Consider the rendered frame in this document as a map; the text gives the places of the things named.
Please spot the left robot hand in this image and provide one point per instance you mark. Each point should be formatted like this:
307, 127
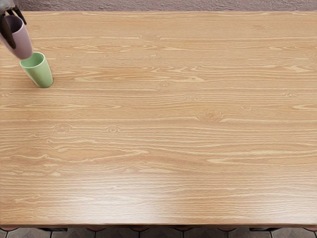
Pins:
7, 31

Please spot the pink cup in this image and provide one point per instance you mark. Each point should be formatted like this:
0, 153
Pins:
22, 42

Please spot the green cup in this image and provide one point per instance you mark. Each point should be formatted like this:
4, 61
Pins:
39, 73

